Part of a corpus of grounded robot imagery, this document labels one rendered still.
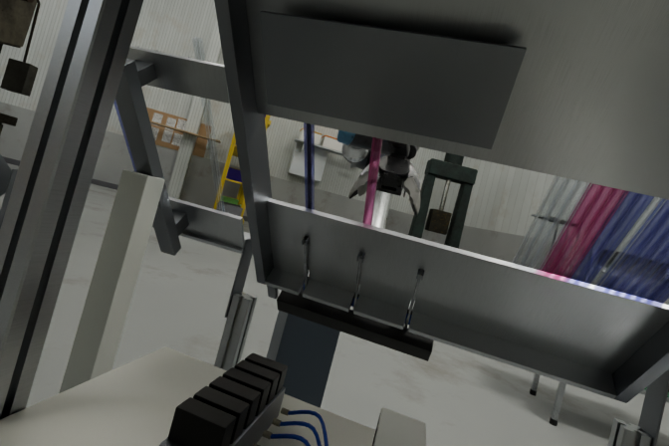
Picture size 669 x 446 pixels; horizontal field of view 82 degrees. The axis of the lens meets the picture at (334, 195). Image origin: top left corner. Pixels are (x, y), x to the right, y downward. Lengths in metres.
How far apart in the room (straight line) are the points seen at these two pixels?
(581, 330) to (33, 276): 0.75
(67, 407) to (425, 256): 0.51
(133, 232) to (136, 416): 0.46
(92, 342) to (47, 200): 0.57
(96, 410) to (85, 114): 0.28
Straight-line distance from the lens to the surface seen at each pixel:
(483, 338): 0.82
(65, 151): 0.40
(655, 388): 0.91
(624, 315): 0.76
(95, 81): 0.41
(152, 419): 0.48
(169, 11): 11.18
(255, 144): 0.63
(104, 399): 0.50
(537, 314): 0.76
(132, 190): 0.87
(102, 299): 0.92
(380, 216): 1.35
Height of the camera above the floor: 0.87
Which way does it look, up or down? 2 degrees up
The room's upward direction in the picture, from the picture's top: 15 degrees clockwise
